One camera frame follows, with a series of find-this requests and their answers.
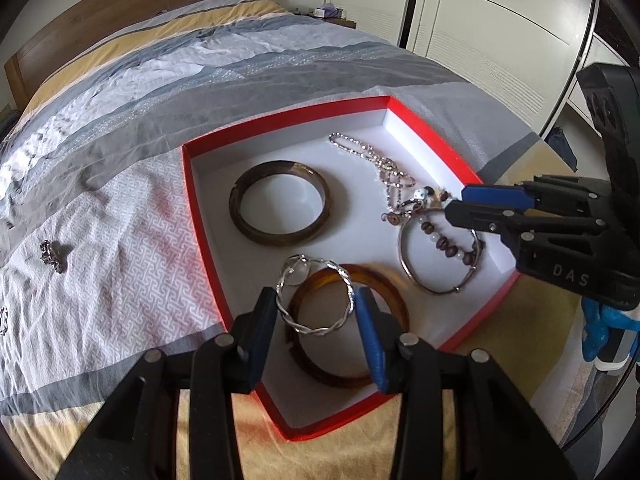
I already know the striped bed cover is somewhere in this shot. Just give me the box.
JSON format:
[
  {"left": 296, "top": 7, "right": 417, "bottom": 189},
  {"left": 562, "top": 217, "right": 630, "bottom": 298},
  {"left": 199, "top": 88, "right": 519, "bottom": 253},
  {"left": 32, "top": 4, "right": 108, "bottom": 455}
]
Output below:
[{"left": 0, "top": 0, "right": 581, "bottom": 480}]

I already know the brown stone bangle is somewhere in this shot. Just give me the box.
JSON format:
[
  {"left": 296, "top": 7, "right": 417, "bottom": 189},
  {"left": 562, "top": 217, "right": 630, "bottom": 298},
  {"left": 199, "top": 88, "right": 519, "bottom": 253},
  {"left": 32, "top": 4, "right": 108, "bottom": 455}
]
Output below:
[{"left": 229, "top": 159, "right": 332, "bottom": 247}]

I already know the twisted silver ring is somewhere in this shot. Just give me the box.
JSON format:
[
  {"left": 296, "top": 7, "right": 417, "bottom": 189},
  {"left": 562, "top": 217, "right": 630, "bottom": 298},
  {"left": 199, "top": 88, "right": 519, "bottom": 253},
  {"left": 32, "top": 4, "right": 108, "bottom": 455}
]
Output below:
[{"left": 275, "top": 255, "right": 357, "bottom": 337}]

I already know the amber transparent bangle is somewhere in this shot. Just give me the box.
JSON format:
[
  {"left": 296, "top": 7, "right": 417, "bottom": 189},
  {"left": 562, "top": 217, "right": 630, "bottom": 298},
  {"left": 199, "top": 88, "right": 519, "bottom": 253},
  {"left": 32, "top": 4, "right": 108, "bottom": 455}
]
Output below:
[{"left": 284, "top": 263, "right": 410, "bottom": 389}]

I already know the wooden headboard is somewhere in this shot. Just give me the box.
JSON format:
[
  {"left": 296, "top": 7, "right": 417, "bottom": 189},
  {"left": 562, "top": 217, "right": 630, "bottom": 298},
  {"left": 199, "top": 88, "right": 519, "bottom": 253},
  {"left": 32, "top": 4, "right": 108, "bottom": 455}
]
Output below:
[{"left": 4, "top": 0, "right": 271, "bottom": 111}]

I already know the red cardboard box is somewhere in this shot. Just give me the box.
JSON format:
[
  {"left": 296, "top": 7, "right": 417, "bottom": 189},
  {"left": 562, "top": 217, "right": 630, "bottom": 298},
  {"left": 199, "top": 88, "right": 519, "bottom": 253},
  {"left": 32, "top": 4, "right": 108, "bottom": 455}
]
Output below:
[{"left": 181, "top": 95, "right": 519, "bottom": 442}]

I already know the white wardrobe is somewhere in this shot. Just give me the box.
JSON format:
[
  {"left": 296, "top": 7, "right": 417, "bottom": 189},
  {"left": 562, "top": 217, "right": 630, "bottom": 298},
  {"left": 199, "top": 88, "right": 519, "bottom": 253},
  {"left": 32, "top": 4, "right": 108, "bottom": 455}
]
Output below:
[{"left": 325, "top": 0, "right": 601, "bottom": 136}]

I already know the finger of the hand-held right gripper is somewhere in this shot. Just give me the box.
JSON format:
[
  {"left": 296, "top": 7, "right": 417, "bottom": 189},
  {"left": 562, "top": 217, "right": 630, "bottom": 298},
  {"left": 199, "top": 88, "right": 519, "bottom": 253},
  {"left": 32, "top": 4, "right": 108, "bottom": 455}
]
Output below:
[
  {"left": 461, "top": 175, "right": 614, "bottom": 209},
  {"left": 444, "top": 199, "right": 607, "bottom": 247}
]

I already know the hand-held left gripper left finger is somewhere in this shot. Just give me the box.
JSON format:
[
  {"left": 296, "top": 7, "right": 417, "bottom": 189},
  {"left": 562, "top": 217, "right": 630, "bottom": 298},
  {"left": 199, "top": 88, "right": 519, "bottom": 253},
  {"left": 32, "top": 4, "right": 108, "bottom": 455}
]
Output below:
[{"left": 57, "top": 287, "right": 278, "bottom": 480}]

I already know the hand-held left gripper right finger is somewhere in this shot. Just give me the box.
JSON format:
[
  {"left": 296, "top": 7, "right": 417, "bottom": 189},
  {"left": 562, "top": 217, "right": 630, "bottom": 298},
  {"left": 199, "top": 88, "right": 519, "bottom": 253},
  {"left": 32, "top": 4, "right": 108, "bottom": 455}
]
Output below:
[{"left": 352, "top": 287, "right": 576, "bottom": 480}]

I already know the dark metal charm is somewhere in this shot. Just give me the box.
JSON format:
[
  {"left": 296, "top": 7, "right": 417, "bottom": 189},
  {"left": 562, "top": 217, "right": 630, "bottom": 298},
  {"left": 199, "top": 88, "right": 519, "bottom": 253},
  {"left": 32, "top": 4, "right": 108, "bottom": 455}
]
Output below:
[{"left": 40, "top": 240, "right": 69, "bottom": 273}]

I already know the brown white beaded bracelet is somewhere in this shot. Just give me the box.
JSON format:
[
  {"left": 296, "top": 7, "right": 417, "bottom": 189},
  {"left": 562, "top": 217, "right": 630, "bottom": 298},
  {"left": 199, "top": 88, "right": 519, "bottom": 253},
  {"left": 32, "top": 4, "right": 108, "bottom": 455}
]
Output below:
[{"left": 382, "top": 186, "right": 485, "bottom": 268}]

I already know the silver metal bangle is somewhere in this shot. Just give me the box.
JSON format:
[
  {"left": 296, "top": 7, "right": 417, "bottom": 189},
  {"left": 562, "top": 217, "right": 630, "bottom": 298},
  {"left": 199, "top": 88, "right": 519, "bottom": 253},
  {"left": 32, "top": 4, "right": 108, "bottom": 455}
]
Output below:
[{"left": 398, "top": 207, "right": 487, "bottom": 294}]

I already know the person's right hand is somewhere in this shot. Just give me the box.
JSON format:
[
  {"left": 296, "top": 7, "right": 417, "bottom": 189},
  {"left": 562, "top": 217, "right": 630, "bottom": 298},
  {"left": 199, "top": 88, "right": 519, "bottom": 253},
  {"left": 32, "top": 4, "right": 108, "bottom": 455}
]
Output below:
[{"left": 581, "top": 299, "right": 640, "bottom": 372}]

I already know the silver chain bracelet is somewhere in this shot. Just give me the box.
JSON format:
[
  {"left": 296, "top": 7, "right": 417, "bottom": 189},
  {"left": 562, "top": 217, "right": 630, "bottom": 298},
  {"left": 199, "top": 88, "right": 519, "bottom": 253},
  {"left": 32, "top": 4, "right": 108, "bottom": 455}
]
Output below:
[{"left": 328, "top": 131, "right": 417, "bottom": 211}]

